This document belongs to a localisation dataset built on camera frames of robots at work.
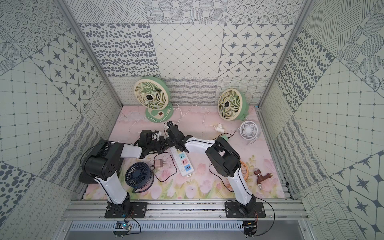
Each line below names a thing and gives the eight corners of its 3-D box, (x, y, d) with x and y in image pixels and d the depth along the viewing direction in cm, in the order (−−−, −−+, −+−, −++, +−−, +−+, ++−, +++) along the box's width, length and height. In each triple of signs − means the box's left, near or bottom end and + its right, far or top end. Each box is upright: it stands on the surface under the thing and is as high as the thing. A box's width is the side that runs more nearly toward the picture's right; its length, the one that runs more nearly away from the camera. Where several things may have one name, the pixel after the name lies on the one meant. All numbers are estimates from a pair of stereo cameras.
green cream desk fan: (229, 128, 108) (234, 109, 93) (214, 107, 122) (217, 88, 106) (244, 122, 112) (251, 103, 96) (228, 103, 125) (233, 83, 109)
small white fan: (241, 143, 99) (246, 134, 91) (239, 130, 106) (242, 120, 98) (255, 143, 99) (261, 134, 91) (252, 130, 106) (256, 120, 98)
